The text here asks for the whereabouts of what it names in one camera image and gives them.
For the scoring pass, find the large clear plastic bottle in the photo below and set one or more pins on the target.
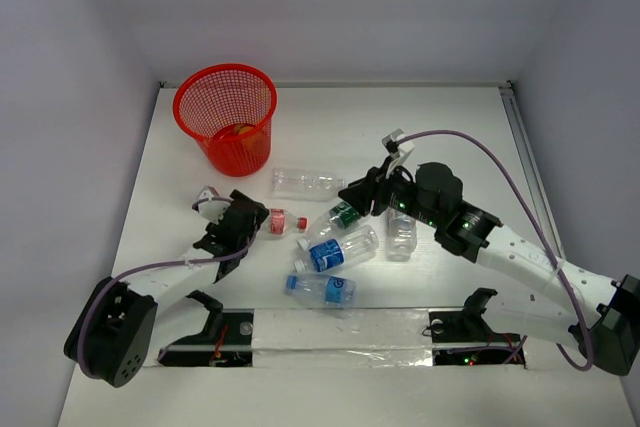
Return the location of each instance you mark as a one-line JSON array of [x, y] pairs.
[[305, 185]]

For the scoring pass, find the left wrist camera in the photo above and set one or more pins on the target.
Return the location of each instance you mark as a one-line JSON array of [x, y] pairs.
[[210, 205]]

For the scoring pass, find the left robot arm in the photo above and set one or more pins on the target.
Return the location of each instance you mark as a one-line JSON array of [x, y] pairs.
[[112, 336]]

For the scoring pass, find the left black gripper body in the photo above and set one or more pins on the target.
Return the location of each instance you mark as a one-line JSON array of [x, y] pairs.
[[250, 217]]

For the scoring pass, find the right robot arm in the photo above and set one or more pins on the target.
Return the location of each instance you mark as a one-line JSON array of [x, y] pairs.
[[563, 304]]

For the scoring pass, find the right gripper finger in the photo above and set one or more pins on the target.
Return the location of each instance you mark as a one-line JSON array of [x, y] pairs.
[[362, 192], [365, 208]]

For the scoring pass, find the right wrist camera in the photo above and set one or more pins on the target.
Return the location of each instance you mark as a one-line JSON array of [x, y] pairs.
[[398, 148]]

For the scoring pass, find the green label clear bottle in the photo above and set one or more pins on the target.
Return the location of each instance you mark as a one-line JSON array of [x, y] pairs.
[[338, 221]]

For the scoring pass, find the red label small bottle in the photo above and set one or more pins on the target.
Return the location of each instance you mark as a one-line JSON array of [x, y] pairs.
[[279, 222]]

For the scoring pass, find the orange plastic bottle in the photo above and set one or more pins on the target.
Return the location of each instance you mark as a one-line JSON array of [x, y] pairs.
[[244, 134]]

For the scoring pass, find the aluminium rail right edge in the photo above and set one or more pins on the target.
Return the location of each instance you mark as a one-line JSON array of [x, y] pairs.
[[534, 182]]

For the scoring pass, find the white label clear bottle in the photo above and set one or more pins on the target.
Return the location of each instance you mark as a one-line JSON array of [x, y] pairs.
[[401, 236]]

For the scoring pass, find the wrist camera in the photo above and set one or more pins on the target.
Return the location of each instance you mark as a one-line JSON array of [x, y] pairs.
[[398, 148], [210, 205]]

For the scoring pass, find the blue label large bottle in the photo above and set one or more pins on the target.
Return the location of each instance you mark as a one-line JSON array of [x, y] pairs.
[[355, 248]]

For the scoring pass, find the red mesh plastic bin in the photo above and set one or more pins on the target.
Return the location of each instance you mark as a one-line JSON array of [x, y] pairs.
[[217, 97]]

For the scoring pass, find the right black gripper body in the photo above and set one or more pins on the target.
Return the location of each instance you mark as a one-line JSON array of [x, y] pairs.
[[397, 192]]

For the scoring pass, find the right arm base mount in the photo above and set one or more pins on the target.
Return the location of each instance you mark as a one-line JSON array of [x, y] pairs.
[[461, 337]]

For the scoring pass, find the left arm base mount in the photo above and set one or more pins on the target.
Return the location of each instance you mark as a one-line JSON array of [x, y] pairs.
[[224, 340]]

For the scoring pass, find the blue cap small bottle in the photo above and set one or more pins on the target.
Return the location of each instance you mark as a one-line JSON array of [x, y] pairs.
[[321, 291]]

